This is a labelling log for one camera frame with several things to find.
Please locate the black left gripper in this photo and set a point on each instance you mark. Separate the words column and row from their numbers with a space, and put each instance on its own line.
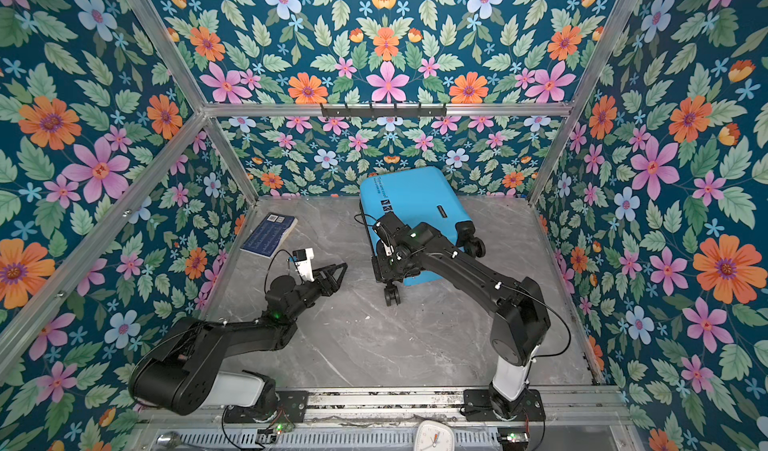
column 327, row 286

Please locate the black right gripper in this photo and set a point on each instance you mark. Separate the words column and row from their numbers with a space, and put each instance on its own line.
column 380, row 265

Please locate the blue hard-shell suitcase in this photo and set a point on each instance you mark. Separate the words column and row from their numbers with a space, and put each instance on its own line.
column 416, row 196

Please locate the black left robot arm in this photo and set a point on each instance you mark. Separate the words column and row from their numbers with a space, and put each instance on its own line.
column 184, row 371

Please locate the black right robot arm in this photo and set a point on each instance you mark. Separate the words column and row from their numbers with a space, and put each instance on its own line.
column 520, row 316

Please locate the dark blue paperback book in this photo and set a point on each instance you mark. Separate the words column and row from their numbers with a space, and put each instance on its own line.
column 266, row 239

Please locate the white desk clock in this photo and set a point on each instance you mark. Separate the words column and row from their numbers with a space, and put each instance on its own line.
column 434, row 436

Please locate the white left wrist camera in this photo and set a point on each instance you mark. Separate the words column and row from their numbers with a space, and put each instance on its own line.
column 302, row 260

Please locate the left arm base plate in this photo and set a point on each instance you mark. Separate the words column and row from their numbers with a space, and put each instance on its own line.
column 272, row 407

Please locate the black hook rail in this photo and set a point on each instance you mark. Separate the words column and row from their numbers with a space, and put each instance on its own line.
column 375, row 111

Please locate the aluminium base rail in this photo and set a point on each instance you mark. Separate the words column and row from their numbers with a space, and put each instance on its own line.
column 553, row 405

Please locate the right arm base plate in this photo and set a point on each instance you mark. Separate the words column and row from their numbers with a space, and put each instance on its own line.
column 489, row 405

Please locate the aluminium cage frame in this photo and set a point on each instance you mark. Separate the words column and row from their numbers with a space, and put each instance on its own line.
column 136, row 135

